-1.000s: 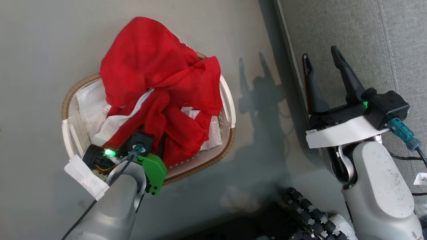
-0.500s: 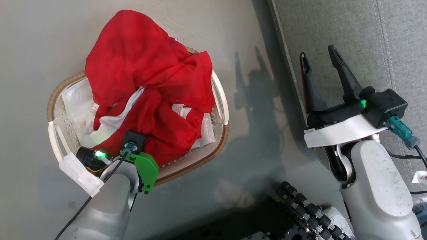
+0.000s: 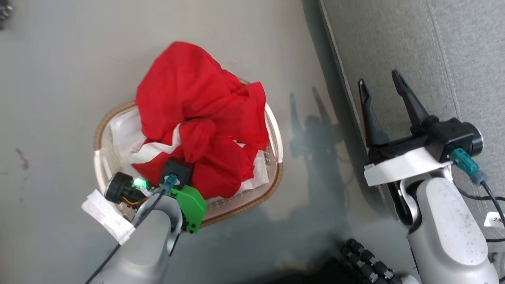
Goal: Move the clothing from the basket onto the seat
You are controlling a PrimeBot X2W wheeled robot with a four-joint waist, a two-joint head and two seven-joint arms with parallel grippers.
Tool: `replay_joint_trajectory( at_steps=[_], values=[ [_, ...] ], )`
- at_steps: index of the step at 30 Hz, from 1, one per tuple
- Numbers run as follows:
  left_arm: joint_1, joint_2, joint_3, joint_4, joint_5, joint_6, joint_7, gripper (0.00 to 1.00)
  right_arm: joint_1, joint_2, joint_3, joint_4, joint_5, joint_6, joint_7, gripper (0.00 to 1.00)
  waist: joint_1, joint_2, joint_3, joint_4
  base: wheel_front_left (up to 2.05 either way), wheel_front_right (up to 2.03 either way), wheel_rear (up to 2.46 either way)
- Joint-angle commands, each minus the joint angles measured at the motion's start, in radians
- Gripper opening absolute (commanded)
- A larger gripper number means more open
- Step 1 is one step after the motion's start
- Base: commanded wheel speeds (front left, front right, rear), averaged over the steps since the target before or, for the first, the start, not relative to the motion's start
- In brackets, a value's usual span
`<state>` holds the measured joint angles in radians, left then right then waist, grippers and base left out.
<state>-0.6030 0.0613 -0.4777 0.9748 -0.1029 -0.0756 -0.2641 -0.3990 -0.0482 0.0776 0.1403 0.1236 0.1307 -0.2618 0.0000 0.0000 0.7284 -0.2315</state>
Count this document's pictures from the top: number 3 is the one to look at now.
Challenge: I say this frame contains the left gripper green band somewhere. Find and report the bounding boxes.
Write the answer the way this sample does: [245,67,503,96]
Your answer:
[105,172,208,234]

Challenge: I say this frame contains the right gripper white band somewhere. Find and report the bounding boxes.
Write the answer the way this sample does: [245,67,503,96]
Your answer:
[358,70,453,187]

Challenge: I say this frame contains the red clothing with white stripe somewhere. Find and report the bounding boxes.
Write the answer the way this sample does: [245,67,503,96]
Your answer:
[132,41,270,200]

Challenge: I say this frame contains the white plastic basket liner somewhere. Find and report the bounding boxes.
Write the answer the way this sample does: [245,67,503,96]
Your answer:
[108,106,271,199]

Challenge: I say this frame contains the white laundry basket brown rim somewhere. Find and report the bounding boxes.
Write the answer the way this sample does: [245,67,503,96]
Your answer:
[94,78,284,229]

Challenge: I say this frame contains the grey fabric sofa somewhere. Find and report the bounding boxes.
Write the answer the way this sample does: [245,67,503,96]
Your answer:
[318,0,505,238]

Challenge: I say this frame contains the white tape label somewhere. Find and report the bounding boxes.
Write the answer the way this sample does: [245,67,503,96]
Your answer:
[82,189,136,245]

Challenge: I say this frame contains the small white printed label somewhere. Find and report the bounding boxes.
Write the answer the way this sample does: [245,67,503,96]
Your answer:
[483,212,505,229]

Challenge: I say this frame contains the right camera cable teal plug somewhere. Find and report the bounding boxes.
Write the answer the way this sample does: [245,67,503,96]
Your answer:
[451,148,505,227]

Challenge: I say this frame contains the thin black cable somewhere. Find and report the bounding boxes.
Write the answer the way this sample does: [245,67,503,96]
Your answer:
[454,185,505,202]

